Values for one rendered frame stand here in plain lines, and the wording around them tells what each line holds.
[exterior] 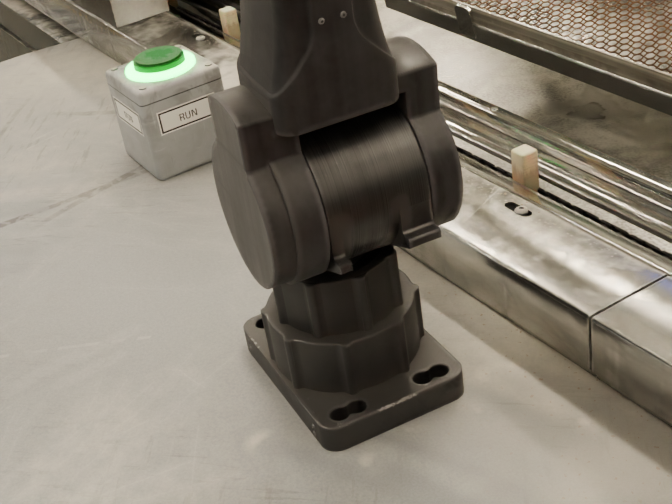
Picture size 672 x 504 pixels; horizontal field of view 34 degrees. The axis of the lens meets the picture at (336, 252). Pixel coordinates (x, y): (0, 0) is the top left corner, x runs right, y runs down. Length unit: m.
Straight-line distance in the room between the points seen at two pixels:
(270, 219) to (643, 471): 0.22
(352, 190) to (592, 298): 0.16
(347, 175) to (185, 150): 0.38
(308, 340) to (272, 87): 0.15
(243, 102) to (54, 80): 0.64
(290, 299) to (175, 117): 0.31
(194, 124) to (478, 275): 0.30
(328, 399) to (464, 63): 0.47
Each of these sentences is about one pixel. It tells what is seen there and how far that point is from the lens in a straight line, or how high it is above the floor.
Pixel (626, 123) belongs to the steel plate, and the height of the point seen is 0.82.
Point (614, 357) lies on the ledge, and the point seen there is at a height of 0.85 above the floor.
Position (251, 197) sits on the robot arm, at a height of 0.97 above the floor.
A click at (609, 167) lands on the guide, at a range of 0.73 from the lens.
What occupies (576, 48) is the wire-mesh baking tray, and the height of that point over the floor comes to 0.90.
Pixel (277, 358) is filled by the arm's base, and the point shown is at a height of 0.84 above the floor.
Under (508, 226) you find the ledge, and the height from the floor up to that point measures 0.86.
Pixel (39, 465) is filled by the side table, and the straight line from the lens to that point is 0.63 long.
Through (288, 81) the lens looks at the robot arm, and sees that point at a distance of 0.48.
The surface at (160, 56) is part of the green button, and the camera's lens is 0.88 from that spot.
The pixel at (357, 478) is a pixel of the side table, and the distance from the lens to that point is 0.57.
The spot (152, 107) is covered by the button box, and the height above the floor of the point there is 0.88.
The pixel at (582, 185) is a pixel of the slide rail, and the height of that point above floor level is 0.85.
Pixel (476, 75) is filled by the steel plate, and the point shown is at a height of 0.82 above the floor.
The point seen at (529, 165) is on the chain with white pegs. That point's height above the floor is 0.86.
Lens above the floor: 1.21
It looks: 32 degrees down
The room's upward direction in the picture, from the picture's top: 9 degrees counter-clockwise
